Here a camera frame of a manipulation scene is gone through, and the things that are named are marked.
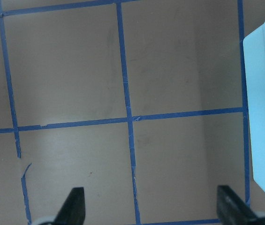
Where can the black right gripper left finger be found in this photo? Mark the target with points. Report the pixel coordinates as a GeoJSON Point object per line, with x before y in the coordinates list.
{"type": "Point", "coordinates": [73, 210]}

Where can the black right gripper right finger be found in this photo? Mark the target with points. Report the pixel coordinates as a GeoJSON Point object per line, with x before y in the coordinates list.
{"type": "Point", "coordinates": [231, 209]}

